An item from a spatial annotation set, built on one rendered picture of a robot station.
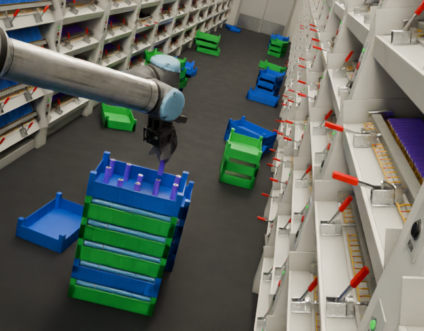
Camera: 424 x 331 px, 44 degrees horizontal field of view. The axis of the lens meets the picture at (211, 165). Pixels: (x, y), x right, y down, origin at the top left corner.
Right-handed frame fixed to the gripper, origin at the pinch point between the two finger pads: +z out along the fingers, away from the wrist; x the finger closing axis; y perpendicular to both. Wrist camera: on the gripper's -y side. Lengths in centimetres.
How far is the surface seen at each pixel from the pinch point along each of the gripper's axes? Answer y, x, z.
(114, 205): 22.3, -1.8, 8.2
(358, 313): 60, 83, -41
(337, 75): -29, 42, -36
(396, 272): 75, 87, -65
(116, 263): 26.0, 2.8, 28.6
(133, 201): 19.2, 3.7, 5.4
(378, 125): 25, 70, -53
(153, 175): 0.9, -3.5, 8.5
